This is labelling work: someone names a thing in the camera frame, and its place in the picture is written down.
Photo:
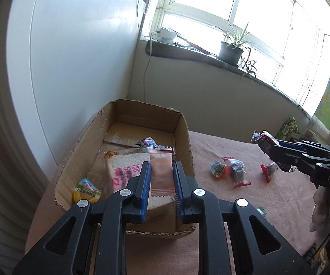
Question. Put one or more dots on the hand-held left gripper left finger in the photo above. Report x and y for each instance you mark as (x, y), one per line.
(145, 194)

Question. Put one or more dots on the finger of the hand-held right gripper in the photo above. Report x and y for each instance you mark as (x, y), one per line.
(296, 146)
(290, 159)

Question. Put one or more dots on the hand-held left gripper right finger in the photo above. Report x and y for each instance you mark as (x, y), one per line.
(178, 194)

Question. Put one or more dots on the pink sachet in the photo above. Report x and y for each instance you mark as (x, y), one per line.
(161, 172)

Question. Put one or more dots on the dark chocolate bar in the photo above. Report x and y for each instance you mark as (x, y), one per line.
(263, 141)
(147, 142)

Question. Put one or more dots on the sliced bread packet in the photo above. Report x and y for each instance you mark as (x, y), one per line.
(122, 172)

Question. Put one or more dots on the yellow jelly cup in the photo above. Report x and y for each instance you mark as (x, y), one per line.
(86, 192)

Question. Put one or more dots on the cardboard box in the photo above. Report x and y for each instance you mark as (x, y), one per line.
(124, 131)

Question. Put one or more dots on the person's right hand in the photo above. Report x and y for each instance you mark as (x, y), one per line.
(321, 206)

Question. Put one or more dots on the green patterned bag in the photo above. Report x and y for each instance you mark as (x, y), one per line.
(289, 129)

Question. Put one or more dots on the red-edged candy packet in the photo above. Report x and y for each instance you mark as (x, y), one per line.
(268, 170)

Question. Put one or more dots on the white lace cloth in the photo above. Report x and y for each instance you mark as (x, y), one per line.
(319, 129)

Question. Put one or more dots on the pink blanket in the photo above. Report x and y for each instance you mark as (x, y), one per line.
(282, 200)

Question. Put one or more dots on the orange jelly cup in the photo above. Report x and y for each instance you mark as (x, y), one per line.
(219, 169)

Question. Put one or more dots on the silver wrapped candy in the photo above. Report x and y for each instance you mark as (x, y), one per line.
(238, 172)

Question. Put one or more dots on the small trailing plant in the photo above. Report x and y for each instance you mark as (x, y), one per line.
(248, 66)

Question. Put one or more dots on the potted spider plant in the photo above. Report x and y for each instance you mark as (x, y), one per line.
(230, 51)

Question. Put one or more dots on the grey stone windowsill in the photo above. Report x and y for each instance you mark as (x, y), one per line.
(187, 54)

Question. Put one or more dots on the white ribbed panel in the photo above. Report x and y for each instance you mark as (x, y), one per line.
(4, 177)

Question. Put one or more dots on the brown stick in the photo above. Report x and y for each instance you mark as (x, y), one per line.
(193, 44)

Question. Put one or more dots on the white wardrobe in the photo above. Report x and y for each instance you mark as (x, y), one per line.
(82, 63)

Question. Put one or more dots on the white power adapter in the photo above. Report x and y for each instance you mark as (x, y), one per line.
(163, 35)

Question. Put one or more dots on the white framed window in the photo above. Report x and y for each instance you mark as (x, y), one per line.
(210, 5)

